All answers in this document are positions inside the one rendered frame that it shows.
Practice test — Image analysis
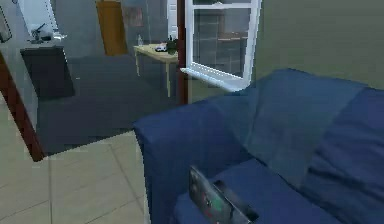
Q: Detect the black desk lamp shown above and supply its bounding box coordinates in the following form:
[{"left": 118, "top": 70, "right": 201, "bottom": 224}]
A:
[{"left": 27, "top": 22, "right": 53, "bottom": 45}]

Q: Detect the blue sofa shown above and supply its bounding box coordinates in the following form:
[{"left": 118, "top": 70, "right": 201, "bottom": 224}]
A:
[{"left": 132, "top": 68, "right": 384, "bottom": 224}]

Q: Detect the dark cabinet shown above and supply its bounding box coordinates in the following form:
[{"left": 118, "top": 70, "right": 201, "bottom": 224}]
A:
[{"left": 19, "top": 45, "right": 76, "bottom": 99}]

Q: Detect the dark house plant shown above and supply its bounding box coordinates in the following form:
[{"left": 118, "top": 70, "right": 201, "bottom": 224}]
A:
[{"left": 165, "top": 35, "right": 180, "bottom": 56}]

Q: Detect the pale wooden table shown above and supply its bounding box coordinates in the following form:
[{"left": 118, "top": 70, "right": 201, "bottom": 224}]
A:
[{"left": 133, "top": 43, "right": 181, "bottom": 98}]

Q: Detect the orange wooden door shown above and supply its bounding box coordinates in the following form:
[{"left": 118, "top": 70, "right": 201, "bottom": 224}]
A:
[{"left": 95, "top": 0, "right": 129, "bottom": 57}]

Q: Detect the reddish framed picture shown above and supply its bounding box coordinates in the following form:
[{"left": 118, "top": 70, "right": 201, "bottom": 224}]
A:
[{"left": 122, "top": 6, "right": 145, "bottom": 28}]

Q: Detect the white framed window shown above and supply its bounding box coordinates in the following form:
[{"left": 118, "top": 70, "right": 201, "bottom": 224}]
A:
[{"left": 179, "top": 0, "right": 263, "bottom": 93}]

